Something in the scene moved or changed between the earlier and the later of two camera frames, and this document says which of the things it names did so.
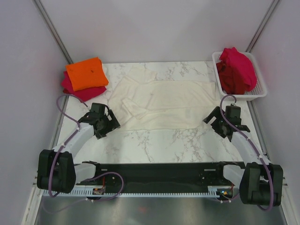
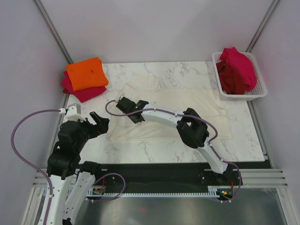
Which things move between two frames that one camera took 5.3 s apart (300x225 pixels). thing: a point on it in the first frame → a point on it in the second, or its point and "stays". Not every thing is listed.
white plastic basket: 259,90 stays
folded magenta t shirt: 83,94 stays
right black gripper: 216,112 → 136,122
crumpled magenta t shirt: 243,64 stays
